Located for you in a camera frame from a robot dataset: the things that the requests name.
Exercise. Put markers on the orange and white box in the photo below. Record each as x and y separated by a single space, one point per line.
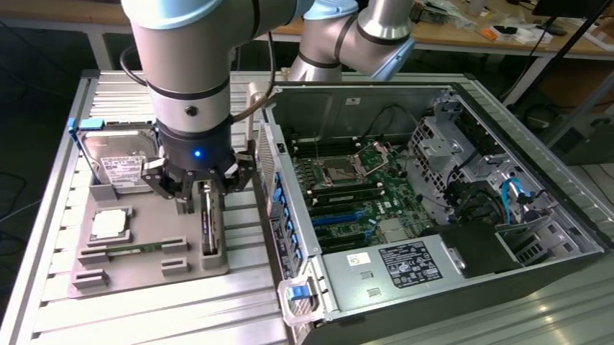
508 34

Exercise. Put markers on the thin metal locking lever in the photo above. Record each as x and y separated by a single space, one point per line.
317 145

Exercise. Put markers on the silver CPU chip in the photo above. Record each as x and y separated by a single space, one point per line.
109 223

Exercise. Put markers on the black open PC case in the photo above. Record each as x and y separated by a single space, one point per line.
551 298

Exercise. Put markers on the silver chipset heat sink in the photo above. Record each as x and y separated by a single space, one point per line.
392 230

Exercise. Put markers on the graphics card with silver bracket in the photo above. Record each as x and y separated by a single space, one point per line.
210 223

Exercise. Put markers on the clear plastic case latch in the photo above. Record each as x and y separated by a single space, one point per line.
297 305

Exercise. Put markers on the wooden desk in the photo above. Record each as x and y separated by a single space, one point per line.
455 36

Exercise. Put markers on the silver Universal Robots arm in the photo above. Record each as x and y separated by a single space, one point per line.
186 72

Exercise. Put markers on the blue slot retention clip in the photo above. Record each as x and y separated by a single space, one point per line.
291 227
299 257
280 196
295 241
287 213

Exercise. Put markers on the blue plastic disk rail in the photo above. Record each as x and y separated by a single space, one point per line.
92 125

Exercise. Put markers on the black monitor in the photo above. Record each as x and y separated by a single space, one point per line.
560 7

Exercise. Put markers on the CPU socket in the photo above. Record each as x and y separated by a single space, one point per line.
336 170

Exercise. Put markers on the blue expansion slot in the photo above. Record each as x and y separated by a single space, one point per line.
337 218

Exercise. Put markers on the silver perforated disk bay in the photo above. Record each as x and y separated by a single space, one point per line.
433 147

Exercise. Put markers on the grey parts rack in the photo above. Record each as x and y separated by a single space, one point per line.
144 266

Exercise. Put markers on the green RAM stick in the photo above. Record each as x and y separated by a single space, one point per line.
136 248

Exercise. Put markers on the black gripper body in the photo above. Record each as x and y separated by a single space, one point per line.
190 151

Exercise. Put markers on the grey power supply unit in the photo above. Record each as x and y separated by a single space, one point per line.
355 287

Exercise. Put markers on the black slanted pole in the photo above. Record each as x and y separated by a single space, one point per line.
566 39

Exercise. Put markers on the green motherboard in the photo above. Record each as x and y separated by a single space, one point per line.
388 212

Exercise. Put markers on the silver hard disk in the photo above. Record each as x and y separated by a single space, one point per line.
114 158

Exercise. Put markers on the metal socket cover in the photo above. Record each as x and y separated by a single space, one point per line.
371 158

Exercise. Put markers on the black installed RAM stick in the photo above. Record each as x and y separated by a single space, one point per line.
344 196

